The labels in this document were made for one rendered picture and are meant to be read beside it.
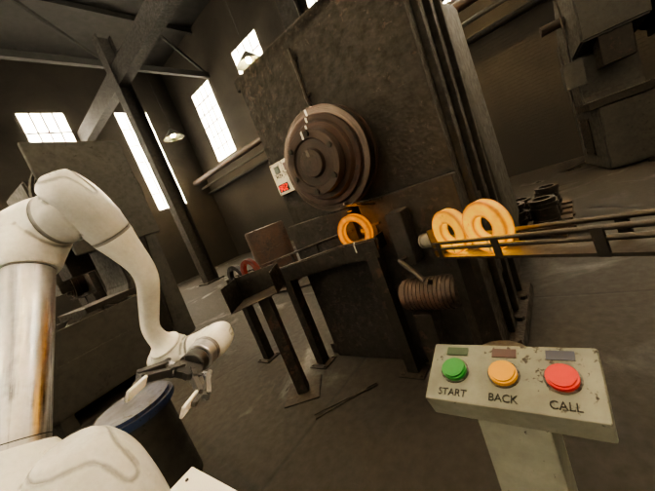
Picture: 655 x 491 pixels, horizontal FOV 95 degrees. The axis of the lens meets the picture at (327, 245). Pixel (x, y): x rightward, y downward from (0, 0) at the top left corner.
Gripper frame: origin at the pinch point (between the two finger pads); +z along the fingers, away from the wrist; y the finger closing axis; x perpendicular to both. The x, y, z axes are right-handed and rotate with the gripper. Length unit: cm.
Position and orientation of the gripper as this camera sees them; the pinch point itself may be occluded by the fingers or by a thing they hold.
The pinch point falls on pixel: (157, 401)
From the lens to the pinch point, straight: 90.6
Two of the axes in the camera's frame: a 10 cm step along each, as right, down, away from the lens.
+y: -9.6, -2.7, 0.1
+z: -0.5, 1.4, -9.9
